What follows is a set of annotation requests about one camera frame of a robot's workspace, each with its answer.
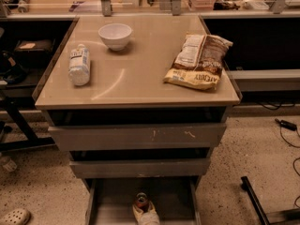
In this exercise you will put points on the black power adapter with cable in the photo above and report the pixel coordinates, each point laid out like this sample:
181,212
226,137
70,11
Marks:
290,126

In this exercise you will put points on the red coke can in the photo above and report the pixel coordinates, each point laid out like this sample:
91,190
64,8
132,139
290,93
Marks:
142,201

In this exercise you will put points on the black metal floor bar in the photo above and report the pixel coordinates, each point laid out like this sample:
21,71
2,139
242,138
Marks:
284,217

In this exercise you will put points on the middle grey drawer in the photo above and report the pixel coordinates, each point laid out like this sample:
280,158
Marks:
140,168

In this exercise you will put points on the white plastic water bottle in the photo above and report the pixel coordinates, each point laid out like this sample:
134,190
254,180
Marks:
79,65

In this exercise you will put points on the white ceramic bowl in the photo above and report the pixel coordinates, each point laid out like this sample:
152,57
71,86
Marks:
115,36

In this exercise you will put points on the black bag on shelf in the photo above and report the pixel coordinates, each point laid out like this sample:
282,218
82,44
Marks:
34,48

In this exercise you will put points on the brown chip bag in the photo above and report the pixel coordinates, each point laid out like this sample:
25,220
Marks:
199,64

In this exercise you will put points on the grey drawer cabinet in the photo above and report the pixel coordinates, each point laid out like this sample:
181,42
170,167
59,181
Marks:
127,87

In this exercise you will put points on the beige perforated clog shoe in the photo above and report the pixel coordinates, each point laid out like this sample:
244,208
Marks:
17,216

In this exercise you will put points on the small white bottle on floor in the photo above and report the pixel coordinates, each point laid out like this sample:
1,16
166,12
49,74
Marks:
8,164

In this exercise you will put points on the top grey drawer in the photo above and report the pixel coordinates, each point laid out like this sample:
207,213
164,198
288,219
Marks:
129,137

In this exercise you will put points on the open bottom grey drawer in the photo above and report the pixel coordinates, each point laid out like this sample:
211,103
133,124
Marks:
111,200

